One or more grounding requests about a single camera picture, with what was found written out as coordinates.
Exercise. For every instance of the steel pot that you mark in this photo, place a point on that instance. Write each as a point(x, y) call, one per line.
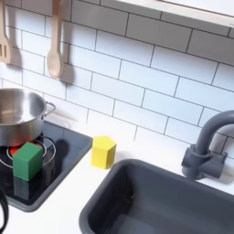
point(18, 115)

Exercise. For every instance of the wooden slotted spatula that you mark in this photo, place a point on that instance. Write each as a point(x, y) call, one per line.
point(4, 45)

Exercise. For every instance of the green wooden block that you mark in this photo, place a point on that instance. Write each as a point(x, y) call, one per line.
point(26, 162)

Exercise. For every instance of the yellow pentagon wooden block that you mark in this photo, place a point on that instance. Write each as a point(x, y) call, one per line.
point(103, 152)

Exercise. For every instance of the grey tap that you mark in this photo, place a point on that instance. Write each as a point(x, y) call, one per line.
point(204, 152)

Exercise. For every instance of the wooden spoon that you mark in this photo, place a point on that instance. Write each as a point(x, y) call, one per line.
point(55, 58)

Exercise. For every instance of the grey sink basin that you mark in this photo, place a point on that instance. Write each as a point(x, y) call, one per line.
point(164, 201)

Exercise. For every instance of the white wall shelf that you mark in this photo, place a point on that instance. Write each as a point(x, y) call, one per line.
point(195, 10)

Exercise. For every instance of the black stove top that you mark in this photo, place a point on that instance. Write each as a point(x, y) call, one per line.
point(61, 155)

